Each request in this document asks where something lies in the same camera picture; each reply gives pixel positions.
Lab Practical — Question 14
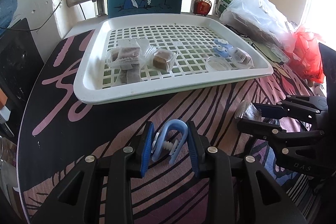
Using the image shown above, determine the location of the colourful cartoon blanket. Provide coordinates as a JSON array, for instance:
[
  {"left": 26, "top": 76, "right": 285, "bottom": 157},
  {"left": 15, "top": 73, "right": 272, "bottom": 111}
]
[{"left": 16, "top": 29, "right": 326, "bottom": 224}]

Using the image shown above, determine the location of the brown cube packet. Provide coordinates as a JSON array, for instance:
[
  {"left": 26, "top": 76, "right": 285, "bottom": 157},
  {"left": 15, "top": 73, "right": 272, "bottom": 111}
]
[
  {"left": 234, "top": 100, "right": 262, "bottom": 122},
  {"left": 119, "top": 68, "right": 142, "bottom": 85},
  {"left": 106, "top": 47, "right": 126, "bottom": 69},
  {"left": 149, "top": 48, "right": 178, "bottom": 72},
  {"left": 230, "top": 48, "right": 254, "bottom": 69},
  {"left": 114, "top": 38, "right": 150, "bottom": 71}
]

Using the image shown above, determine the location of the blue screw clip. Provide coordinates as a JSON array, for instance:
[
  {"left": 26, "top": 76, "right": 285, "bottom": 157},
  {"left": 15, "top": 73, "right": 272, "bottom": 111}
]
[{"left": 151, "top": 119, "right": 189, "bottom": 165}]

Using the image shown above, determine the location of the red lidded jar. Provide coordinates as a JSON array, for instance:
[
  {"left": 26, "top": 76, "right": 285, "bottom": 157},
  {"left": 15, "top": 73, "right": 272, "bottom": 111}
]
[{"left": 191, "top": 0, "right": 212, "bottom": 16}]

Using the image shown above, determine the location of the white perforated plastic tray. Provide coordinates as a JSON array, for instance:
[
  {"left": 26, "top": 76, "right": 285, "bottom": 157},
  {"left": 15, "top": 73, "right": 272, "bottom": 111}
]
[{"left": 73, "top": 14, "right": 273, "bottom": 105}]

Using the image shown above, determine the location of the blue flower clip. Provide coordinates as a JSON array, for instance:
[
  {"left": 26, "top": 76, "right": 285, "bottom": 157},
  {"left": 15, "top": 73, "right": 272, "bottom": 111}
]
[{"left": 213, "top": 39, "right": 234, "bottom": 58}]

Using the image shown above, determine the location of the blue water jug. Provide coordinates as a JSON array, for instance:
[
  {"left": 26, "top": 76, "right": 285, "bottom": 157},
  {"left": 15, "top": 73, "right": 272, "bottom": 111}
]
[{"left": 0, "top": 0, "right": 18, "bottom": 34}]

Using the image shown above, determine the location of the green white box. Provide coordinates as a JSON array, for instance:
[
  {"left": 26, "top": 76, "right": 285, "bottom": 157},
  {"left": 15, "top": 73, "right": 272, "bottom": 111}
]
[{"left": 215, "top": 0, "right": 233, "bottom": 17}]

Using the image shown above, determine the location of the red plastic bag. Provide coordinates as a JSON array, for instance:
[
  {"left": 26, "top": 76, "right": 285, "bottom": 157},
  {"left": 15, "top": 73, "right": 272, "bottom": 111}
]
[{"left": 289, "top": 26, "right": 325, "bottom": 84}]

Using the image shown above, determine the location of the clear plastic bag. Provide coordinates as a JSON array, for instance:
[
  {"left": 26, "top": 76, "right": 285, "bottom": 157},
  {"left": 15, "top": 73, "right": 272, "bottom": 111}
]
[{"left": 220, "top": 0, "right": 295, "bottom": 53}]

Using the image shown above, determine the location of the black speaker cabinet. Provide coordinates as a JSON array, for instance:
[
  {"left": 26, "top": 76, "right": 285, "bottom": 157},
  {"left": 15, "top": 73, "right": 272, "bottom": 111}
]
[{"left": 0, "top": 18, "right": 44, "bottom": 119}]

